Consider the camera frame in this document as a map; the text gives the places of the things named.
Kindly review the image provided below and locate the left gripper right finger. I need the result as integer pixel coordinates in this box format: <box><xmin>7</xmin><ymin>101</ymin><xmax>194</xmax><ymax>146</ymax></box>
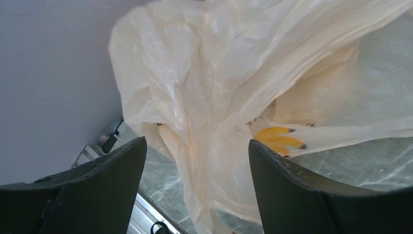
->
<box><xmin>248</xmin><ymin>140</ymin><xmax>413</xmax><ymax>234</ymax></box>

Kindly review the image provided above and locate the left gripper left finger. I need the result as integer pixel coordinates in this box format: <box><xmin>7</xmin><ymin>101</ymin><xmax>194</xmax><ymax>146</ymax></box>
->
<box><xmin>0</xmin><ymin>137</ymin><xmax>147</xmax><ymax>234</ymax></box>

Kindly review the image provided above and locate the orange translucent plastic bag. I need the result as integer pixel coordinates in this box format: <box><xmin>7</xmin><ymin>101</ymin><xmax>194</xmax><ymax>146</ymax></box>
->
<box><xmin>108</xmin><ymin>0</ymin><xmax>413</xmax><ymax>234</ymax></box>

